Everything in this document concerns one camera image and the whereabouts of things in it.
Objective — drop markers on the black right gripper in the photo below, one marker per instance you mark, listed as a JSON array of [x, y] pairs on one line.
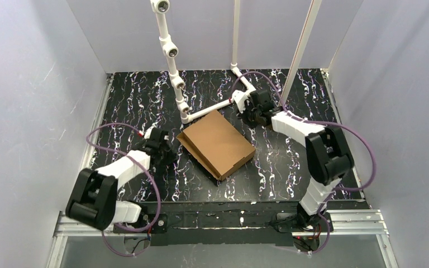
[[253, 115]]

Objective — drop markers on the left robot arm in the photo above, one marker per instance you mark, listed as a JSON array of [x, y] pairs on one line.
[[93, 200]]

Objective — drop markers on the brown cardboard box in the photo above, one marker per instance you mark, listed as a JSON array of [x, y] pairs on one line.
[[219, 147]]

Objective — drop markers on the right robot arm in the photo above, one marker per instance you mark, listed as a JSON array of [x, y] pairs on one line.
[[329, 157]]

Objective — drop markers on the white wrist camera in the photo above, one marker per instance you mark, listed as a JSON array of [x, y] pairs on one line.
[[147, 133], [240, 99]]

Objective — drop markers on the white PVC pipe frame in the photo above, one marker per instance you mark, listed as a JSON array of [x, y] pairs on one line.
[[195, 35]]

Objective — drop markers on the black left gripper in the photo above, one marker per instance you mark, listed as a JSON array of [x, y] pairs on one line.
[[166, 153]]

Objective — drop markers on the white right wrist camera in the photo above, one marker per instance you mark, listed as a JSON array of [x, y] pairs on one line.
[[240, 99]]

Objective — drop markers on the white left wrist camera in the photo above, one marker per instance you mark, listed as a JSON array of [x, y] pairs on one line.
[[147, 133]]

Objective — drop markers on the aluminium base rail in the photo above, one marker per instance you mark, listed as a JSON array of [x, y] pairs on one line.
[[277, 173]]

